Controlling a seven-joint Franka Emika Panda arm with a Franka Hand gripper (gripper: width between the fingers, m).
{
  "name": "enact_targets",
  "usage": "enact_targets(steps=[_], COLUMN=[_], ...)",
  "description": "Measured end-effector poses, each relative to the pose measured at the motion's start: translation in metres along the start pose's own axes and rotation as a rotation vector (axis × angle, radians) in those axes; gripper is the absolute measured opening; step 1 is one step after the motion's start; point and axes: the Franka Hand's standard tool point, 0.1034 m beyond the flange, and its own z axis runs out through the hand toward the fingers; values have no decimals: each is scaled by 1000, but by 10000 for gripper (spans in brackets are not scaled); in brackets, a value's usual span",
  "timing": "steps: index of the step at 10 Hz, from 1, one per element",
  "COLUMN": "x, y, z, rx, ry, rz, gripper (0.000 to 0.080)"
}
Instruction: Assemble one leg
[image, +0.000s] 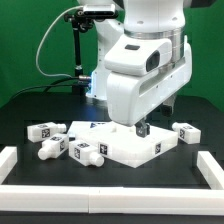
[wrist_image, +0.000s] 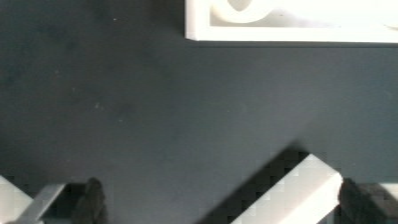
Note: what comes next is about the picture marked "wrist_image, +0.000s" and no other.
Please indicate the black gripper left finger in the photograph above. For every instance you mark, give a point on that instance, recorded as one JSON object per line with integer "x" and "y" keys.
{"x": 68, "y": 204}

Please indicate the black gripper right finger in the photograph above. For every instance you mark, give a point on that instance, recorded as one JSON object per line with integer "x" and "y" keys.
{"x": 368, "y": 203}

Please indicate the white square tabletop panel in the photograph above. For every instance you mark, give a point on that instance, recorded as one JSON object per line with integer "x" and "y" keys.
{"x": 331, "y": 21}

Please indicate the white table leg with tag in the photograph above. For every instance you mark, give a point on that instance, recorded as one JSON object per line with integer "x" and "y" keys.
{"x": 300, "y": 198}

